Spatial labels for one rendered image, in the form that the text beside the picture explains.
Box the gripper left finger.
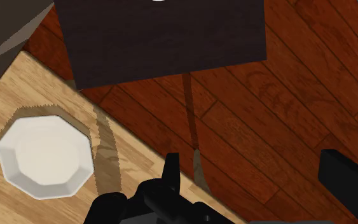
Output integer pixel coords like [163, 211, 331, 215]
[84, 151, 236, 224]

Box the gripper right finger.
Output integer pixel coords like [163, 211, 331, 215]
[317, 148, 358, 223]

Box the white octagonal bowl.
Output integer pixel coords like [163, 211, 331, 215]
[0, 115, 95, 200]

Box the dark robot stand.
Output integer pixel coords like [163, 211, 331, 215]
[53, 0, 268, 91]

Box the light wooden table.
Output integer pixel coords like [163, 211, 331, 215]
[0, 50, 247, 224]

